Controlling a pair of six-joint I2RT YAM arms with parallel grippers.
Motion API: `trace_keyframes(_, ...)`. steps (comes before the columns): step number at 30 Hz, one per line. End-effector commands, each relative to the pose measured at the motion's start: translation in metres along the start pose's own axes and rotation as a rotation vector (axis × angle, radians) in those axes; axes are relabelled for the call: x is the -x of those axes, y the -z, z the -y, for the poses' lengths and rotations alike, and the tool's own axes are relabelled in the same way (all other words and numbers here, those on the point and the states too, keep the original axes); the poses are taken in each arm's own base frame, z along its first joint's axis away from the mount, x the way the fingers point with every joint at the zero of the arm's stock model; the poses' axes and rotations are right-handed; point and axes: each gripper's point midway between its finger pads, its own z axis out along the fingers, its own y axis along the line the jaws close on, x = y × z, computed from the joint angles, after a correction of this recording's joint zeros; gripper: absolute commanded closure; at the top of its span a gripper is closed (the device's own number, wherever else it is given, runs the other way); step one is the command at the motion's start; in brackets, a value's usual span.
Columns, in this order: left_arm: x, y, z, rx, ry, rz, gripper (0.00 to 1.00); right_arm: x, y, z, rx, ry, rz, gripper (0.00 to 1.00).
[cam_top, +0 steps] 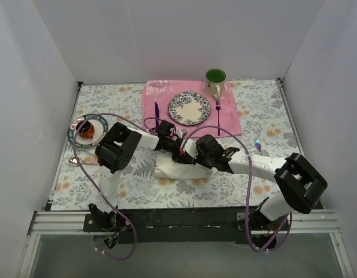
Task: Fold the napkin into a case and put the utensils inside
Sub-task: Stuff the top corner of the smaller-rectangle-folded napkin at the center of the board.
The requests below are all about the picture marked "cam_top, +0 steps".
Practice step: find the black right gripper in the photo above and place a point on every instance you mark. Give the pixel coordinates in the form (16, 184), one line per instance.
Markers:
(184, 156)

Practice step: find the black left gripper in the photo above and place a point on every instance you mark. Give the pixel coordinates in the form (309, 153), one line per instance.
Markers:
(172, 145)

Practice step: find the white cloth napkin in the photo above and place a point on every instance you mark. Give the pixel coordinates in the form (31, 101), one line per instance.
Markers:
(167, 168)

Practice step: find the iridescent blue fork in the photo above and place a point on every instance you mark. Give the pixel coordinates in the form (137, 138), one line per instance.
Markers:
(258, 144)

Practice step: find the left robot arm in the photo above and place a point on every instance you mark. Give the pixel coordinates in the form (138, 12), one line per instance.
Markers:
(114, 153)

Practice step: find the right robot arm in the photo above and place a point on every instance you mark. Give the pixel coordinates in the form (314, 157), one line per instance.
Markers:
(300, 184)

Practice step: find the cream mug green inside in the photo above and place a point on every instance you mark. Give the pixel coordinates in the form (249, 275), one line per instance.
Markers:
(214, 83)

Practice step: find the purple knife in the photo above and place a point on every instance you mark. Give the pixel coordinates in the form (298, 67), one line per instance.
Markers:
(157, 114)

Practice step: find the blue floral plate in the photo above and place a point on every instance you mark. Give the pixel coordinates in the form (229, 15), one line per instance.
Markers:
(189, 108)

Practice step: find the pink satin placemat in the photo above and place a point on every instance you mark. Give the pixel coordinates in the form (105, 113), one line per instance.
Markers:
(162, 91)

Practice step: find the purple fork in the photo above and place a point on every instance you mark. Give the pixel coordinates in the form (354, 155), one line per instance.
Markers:
(218, 108)

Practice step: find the floral patterned tablecloth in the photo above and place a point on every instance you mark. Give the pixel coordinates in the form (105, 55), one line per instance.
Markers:
(262, 114)

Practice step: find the teal rimmed saucer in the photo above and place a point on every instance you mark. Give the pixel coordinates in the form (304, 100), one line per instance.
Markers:
(101, 127)

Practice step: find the orange brown small cup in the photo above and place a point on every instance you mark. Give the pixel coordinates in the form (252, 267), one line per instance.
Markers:
(86, 131)

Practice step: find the rose gold spoon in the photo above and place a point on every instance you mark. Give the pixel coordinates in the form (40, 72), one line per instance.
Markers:
(76, 162)

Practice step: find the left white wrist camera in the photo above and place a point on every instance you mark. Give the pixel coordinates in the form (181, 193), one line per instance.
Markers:
(182, 133)

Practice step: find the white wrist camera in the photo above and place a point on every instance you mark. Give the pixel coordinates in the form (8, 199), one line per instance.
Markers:
(182, 133)
(189, 147)

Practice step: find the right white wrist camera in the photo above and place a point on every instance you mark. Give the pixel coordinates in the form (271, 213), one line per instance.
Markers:
(189, 147)

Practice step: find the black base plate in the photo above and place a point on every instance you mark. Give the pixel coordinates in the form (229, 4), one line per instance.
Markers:
(211, 224)

